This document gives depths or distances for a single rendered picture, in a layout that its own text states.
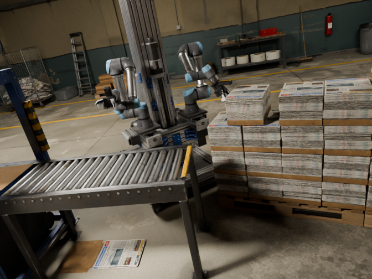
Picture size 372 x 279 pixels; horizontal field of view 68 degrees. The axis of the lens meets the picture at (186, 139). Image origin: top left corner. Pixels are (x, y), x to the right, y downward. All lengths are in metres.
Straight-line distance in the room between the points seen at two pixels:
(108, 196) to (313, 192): 1.54
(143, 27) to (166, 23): 6.17
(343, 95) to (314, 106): 0.19
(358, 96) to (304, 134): 0.42
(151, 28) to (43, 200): 1.68
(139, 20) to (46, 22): 7.61
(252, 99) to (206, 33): 6.69
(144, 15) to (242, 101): 1.17
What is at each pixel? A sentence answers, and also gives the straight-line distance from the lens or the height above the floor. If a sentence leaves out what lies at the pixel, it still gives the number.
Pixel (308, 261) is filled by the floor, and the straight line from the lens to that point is 2.26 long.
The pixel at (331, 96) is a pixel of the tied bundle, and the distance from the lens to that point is 2.07.
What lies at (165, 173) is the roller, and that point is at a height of 0.80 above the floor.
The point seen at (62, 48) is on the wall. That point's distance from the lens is 9.99.
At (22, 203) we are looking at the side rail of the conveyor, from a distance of 2.13.
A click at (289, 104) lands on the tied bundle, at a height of 0.99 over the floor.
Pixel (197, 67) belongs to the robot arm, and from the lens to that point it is 2.70.
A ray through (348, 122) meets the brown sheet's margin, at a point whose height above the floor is 0.86.
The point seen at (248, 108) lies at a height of 0.97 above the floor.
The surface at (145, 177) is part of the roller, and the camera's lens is 1.79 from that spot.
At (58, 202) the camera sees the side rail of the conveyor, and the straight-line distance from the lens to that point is 1.98.
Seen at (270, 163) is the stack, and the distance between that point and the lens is 2.31.
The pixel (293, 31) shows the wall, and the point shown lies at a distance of 8.97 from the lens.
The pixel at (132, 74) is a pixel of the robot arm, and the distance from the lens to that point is 2.39.
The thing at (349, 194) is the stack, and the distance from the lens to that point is 2.42.
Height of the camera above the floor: 1.66
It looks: 23 degrees down
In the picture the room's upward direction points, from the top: 11 degrees counter-clockwise
